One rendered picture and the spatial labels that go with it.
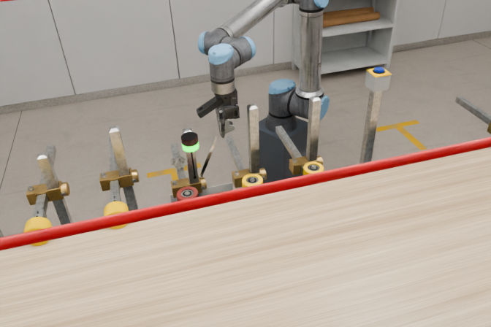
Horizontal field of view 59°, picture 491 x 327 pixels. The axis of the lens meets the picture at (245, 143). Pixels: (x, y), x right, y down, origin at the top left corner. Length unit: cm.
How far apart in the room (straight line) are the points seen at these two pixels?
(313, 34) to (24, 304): 159
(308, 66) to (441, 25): 347
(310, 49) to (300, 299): 127
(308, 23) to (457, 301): 133
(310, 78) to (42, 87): 284
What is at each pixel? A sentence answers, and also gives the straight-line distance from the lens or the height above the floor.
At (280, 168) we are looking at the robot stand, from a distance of 253.
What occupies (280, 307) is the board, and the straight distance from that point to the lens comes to 127.
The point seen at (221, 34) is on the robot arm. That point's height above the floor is 135.
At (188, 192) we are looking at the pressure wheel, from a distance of 160.
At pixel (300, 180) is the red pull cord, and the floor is 175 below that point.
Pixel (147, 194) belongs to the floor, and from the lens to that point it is 308.
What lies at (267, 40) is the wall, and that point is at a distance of 450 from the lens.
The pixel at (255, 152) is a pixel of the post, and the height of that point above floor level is 96.
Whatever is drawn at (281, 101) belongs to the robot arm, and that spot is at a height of 80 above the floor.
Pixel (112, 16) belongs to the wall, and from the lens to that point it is 415.
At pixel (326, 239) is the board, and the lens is 144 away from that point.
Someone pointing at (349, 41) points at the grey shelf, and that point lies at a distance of 489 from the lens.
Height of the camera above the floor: 194
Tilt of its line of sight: 34 degrees down
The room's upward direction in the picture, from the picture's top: 2 degrees counter-clockwise
